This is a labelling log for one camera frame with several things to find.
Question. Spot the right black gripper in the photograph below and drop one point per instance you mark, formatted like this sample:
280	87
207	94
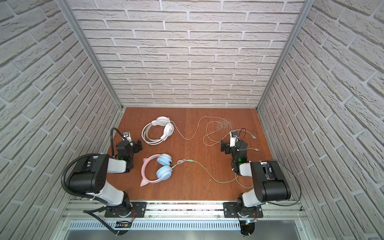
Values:
227	147

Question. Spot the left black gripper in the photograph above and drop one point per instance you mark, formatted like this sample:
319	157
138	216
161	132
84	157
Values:
134	147

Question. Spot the white over-ear headphones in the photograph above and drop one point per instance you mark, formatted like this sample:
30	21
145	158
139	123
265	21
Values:
164	128

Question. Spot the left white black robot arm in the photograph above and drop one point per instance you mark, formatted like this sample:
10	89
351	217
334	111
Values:
86	177

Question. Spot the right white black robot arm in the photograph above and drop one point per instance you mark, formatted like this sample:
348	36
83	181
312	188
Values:
269	182

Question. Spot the pink blue cat-ear headphones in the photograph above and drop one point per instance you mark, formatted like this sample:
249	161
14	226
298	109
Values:
162	174

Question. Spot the white perforated vent strip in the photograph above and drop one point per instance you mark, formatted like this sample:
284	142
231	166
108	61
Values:
157	225

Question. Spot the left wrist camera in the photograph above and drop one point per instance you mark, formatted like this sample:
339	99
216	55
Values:
127	136

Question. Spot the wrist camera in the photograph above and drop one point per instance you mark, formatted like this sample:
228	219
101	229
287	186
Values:
234	138
127	136

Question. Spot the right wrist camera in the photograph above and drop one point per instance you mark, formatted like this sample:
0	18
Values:
234	138

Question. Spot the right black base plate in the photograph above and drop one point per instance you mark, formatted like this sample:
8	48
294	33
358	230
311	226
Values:
234	210

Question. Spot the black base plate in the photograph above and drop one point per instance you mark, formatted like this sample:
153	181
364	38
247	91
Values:
234	210
133	208

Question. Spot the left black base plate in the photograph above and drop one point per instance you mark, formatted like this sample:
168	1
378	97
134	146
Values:
133	208

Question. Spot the aluminium mounting rail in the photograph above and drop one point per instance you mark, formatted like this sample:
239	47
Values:
213	210

